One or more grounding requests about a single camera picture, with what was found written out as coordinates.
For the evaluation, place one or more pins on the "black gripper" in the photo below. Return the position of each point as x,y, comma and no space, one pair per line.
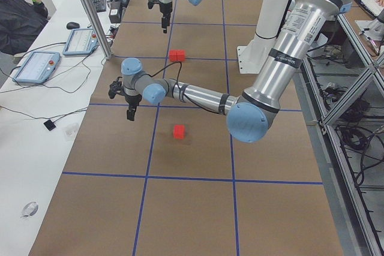
132,99
164,10

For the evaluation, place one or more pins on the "red block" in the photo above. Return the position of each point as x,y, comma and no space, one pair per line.
173,55
181,55
179,131

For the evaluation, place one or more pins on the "black power adapter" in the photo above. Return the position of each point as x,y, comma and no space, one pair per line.
115,12

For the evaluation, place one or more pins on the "small black square sensor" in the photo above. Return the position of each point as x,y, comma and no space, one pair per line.
49,124

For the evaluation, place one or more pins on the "far teach pendant tablet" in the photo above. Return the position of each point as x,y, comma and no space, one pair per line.
80,42

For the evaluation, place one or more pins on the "teach pendant tablet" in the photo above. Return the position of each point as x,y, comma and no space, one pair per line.
37,67
80,42

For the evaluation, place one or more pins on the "black computer mouse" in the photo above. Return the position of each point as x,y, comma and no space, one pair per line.
72,25

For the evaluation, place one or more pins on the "near teach pendant tablet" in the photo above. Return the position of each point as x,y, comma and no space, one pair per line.
37,67

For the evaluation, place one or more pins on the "person in black jacket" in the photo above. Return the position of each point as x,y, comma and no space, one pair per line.
21,24

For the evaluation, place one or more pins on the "aluminium frame post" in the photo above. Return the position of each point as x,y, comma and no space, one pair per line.
97,27

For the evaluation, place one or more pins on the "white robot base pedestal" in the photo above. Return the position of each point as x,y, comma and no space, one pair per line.
271,18

